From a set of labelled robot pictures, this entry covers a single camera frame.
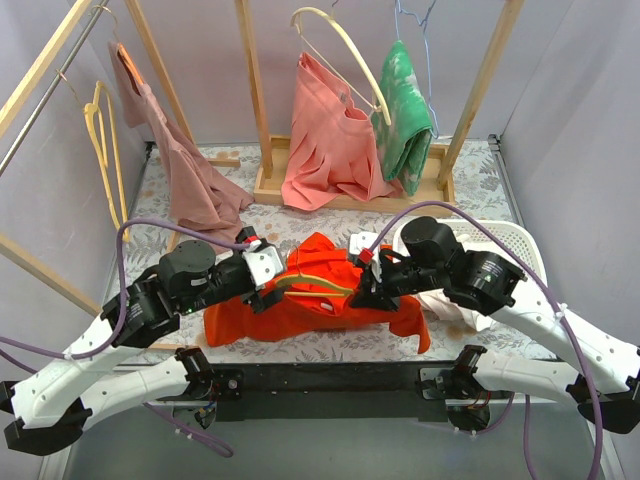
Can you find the metal hanging rod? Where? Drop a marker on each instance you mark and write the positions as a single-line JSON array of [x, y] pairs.
[[91, 11]]

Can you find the yellow hanger under pink garment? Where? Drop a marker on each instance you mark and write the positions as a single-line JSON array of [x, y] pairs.
[[100, 121]]

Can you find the white plastic laundry basket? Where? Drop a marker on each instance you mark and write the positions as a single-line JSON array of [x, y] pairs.
[[515, 238]]

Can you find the wooden side clothes rack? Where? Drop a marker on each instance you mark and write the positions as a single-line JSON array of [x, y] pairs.
[[52, 198]]

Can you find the orange t-shirt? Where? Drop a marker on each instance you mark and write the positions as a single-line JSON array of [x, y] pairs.
[[233, 320]]

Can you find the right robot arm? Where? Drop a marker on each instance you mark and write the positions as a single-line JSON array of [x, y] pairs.
[[593, 371]]

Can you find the black base bar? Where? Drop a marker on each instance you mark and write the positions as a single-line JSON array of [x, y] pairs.
[[420, 390]]

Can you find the wooden rack with tray base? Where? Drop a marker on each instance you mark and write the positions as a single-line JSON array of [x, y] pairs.
[[436, 186]]

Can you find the cream wooden hanger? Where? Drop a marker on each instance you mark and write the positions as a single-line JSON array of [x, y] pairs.
[[344, 59]]

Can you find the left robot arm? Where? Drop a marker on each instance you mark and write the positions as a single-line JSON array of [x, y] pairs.
[[56, 405]]

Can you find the yellow plastic hanger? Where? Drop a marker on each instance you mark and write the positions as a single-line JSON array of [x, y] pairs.
[[317, 269]]

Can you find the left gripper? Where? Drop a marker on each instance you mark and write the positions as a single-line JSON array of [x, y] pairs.
[[258, 292]]

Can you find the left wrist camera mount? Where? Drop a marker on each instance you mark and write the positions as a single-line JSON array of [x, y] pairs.
[[262, 258]]

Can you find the blue wire hanger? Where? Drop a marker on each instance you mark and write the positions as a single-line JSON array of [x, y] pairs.
[[422, 22]]

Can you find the green white hanging cloth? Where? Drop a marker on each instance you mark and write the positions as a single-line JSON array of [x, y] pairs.
[[402, 145]]

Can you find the salmon pink pleated garment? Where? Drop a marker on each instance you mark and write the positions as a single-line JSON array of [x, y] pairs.
[[332, 148]]

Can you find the dusty pink hanging garment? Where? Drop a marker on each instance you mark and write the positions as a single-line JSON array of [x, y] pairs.
[[201, 198]]

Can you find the white cloth in basket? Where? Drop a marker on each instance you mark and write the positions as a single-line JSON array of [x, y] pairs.
[[437, 302]]

